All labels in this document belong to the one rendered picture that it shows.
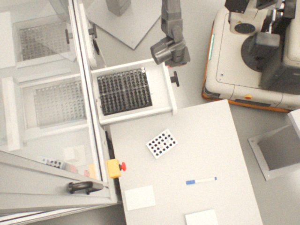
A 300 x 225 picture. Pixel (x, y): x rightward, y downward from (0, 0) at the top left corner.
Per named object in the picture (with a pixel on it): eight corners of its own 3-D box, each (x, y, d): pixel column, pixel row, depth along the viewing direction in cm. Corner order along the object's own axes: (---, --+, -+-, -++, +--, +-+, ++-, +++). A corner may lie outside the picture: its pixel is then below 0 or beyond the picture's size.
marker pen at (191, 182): (215, 176, 149) (216, 176, 148) (216, 180, 149) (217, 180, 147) (185, 181, 149) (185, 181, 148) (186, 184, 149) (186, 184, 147)
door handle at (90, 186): (104, 182, 92) (89, 177, 74) (106, 191, 91) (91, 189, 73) (87, 185, 92) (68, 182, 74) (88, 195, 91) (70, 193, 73)
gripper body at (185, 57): (161, 52, 132) (162, 44, 125) (186, 48, 132) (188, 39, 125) (165, 67, 130) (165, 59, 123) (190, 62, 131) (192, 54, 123)
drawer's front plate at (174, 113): (162, 58, 159) (162, 48, 148) (176, 116, 151) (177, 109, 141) (159, 59, 159) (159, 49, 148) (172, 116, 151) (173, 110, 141)
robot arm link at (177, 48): (189, 44, 118) (181, 32, 120) (172, 53, 117) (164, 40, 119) (187, 53, 125) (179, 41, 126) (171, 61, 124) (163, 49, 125)
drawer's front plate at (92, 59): (87, 15, 166) (82, 2, 156) (97, 67, 159) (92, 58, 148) (84, 16, 166) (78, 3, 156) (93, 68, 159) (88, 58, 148)
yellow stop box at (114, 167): (120, 160, 145) (118, 157, 138) (123, 176, 143) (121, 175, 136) (108, 162, 145) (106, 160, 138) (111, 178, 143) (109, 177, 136)
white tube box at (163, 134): (167, 130, 156) (167, 128, 152) (177, 144, 154) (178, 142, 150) (146, 145, 154) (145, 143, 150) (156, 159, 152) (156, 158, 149)
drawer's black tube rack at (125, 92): (145, 72, 155) (144, 67, 149) (153, 107, 151) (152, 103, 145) (99, 81, 155) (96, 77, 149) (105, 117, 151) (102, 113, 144)
